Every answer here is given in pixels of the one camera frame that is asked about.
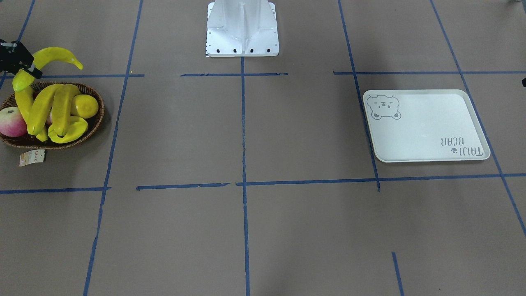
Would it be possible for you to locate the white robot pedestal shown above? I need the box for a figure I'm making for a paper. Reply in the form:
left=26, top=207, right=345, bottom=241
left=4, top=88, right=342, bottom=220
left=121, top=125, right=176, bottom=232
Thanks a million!
left=205, top=0, right=280, bottom=57

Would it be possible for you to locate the basket paper tag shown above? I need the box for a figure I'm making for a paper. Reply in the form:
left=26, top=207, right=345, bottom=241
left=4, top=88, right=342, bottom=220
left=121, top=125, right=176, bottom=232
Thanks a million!
left=18, top=149, right=46, bottom=167

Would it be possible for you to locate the pink apple front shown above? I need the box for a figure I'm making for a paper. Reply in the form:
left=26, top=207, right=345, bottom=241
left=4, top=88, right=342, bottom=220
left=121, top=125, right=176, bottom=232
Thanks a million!
left=0, top=107, right=28, bottom=137

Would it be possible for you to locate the white bear tray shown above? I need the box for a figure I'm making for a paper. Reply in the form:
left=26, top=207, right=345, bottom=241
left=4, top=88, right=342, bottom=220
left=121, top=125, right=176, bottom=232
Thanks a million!
left=362, top=89, right=491, bottom=163

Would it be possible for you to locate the wicker fruit basket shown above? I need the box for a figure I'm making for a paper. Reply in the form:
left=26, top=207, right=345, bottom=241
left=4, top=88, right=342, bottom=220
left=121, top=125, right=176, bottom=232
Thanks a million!
left=0, top=81, right=105, bottom=150

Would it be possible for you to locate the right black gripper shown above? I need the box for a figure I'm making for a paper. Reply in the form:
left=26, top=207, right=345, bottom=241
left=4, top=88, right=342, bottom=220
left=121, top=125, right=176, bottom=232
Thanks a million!
left=0, top=39, right=42, bottom=79

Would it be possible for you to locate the yellow banana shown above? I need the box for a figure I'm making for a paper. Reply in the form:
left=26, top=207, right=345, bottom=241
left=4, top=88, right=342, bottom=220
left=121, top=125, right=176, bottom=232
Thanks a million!
left=26, top=83, right=62, bottom=136
left=12, top=47, right=84, bottom=92
left=51, top=84, right=81, bottom=136
left=14, top=86, right=49, bottom=142

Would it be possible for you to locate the yellow star fruit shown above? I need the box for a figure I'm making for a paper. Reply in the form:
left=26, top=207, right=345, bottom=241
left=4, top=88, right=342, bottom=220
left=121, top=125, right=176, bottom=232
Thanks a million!
left=48, top=116, right=88, bottom=144

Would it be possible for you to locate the yellow lemon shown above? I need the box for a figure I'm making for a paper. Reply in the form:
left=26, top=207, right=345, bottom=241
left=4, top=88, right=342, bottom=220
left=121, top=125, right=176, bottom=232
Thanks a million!
left=71, top=94, right=99, bottom=119

